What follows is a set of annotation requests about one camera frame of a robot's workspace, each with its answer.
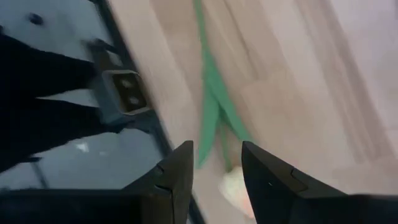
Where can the black support beam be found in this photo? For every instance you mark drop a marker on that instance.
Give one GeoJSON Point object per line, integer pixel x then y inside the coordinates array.
{"type": "Point", "coordinates": [46, 130]}
{"type": "Point", "coordinates": [40, 65]}

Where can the cream artificial tulip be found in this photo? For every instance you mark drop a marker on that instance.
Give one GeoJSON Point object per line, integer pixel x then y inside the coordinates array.
{"type": "Point", "coordinates": [214, 87]}

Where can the black metal table frame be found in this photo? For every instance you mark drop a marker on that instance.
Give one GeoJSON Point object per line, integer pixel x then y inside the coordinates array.
{"type": "Point", "coordinates": [114, 31]}

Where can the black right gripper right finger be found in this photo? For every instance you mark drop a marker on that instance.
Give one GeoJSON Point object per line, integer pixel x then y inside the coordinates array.
{"type": "Point", "coordinates": [270, 186]}

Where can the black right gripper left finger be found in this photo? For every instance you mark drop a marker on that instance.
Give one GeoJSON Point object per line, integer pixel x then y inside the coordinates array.
{"type": "Point", "coordinates": [178, 180]}

